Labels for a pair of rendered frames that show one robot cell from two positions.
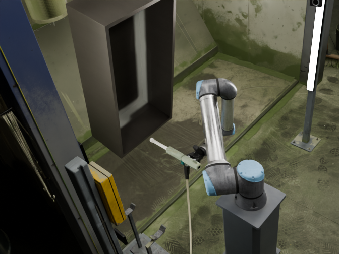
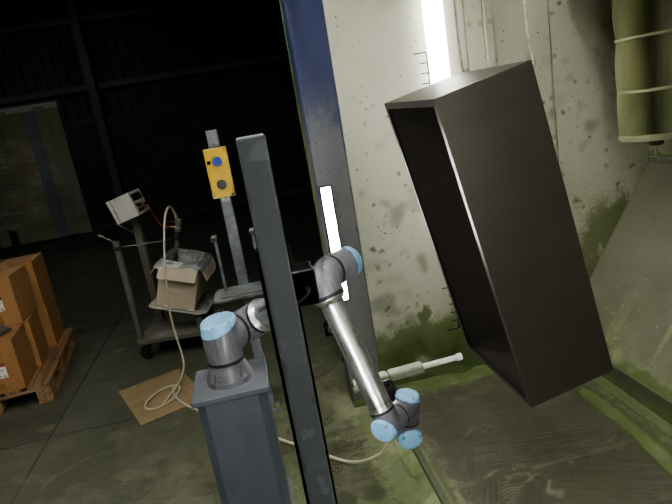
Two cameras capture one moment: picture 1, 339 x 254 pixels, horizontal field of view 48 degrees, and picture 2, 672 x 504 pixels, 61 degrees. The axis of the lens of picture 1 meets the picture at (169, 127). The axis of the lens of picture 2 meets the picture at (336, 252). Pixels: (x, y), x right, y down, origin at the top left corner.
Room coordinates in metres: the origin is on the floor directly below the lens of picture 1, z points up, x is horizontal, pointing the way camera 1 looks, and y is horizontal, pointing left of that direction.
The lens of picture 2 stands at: (3.07, -1.98, 1.67)
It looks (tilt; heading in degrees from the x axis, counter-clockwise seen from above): 14 degrees down; 123
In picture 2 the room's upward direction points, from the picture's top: 10 degrees counter-clockwise
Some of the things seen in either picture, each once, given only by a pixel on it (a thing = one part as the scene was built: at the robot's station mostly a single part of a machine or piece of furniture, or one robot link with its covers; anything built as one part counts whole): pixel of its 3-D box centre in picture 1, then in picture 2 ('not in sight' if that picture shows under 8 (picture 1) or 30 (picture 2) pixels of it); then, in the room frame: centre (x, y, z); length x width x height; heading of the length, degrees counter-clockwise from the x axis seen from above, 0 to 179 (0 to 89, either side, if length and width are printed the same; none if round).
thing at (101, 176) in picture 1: (104, 194); (219, 172); (0.97, 0.29, 1.42); 0.12 x 0.06 x 0.26; 40
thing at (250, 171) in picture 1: (248, 178); (222, 336); (1.43, -0.40, 0.83); 0.17 x 0.15 x 0.18; 85
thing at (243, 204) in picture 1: (250, 193); (227, 367); (1.43, -0.41, 0.69); 0.19 x 0.19 x 0.10
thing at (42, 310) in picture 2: not in sight; (36, 321); (-1.60, 0.51, 0.33); 0.38 x 0.29 x 0.36; 137
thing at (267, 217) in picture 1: (250, 229); (245, 445); (1.43, -0.41, 0.32); 0.31 x 0.31 x 0.64; 40
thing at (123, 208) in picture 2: not in sight; (164, 269); (-0.46, 0.98, 0.64); 0.73 x 0.50 x 1.27; 30
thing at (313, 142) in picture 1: (305, 141); not in sight; (2.43, -1.20, 0.01); 0.20 x 0.20 x 0.01; 40
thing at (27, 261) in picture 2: not in sight; (24, 281); (-1.58, 0.50, 0.69); 0.38 x 0.29 x 0.36; 136
